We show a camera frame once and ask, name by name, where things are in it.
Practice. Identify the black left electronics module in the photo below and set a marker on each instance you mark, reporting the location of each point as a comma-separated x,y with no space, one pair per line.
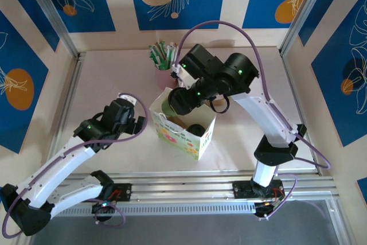
100,210

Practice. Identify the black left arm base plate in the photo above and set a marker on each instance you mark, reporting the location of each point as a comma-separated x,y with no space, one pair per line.
124,192

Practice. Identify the white paper wrapped straw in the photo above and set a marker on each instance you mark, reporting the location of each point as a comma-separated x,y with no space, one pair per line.
171,54
174,54

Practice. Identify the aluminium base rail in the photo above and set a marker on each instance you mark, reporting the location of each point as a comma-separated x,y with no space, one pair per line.
186,183

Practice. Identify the green white wrapped straw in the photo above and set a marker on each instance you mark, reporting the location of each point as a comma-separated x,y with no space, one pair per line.
154,59
155,52
163,52

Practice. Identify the aluminium side rail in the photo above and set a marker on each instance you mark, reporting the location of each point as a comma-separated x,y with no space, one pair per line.
68,95
292,84

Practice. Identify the aluminium frame post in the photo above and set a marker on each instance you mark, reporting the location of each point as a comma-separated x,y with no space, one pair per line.
53,12
304,12

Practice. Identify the black electronics module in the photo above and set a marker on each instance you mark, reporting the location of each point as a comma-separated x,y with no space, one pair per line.
100,210
263,210

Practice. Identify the green paper coffee cup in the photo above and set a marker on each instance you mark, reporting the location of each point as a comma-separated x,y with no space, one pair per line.
164,107

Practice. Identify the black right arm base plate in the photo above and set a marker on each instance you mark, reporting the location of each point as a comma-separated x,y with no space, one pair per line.
241,189

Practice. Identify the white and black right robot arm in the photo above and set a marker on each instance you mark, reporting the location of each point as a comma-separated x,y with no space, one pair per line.
258,113

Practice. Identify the pink straw holder cup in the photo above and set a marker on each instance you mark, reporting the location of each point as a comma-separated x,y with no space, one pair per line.
163,80

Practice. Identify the black plastic cup lid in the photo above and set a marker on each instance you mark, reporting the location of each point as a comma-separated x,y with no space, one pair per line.
196,130

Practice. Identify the white printed paper bag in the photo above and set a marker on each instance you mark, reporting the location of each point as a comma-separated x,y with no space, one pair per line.
177,139

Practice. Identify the black right electronics module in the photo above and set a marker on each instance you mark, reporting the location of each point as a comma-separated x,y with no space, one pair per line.
263,210

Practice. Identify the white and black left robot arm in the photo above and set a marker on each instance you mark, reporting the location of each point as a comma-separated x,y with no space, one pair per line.
66,164

